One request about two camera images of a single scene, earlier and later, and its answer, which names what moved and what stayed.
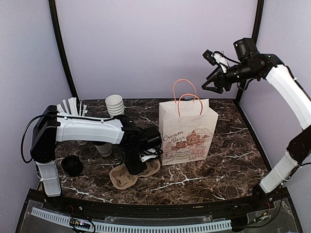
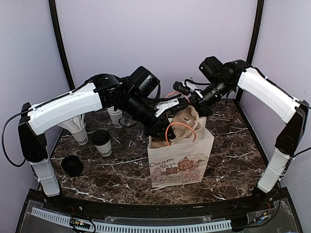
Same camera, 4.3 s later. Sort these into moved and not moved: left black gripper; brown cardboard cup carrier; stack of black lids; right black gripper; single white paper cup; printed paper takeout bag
Moved: brown cardboard cup carrier; right black gripper; left black gripper; printed paper takeout bag
Not moved: stack of black lids; single white paper cup
